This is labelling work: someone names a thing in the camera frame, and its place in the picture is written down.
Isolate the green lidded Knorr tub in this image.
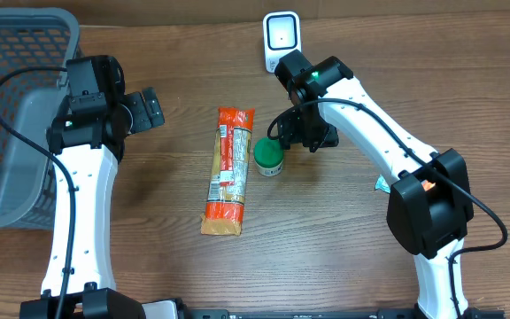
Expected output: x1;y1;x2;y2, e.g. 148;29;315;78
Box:
253;137;284;177

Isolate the teal snack packet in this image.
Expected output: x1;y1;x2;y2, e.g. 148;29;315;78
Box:
375;175;390;193

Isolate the orange pasta packet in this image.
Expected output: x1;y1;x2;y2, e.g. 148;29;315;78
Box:
201;107;255;236

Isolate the small orange sachet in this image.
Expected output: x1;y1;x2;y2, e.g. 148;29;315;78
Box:
421;180;436;191

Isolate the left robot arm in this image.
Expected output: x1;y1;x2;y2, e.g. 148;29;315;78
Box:
19;56;183;318

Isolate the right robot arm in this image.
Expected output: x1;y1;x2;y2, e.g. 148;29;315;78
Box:
270;50;474;318

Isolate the white barcode scanner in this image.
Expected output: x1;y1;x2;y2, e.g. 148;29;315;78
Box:
262;11;302;74

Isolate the grey plastic shopping basket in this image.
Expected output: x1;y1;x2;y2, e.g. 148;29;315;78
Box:
0;7;83;230

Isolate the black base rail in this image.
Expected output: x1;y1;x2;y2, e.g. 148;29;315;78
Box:
185;308;425;319

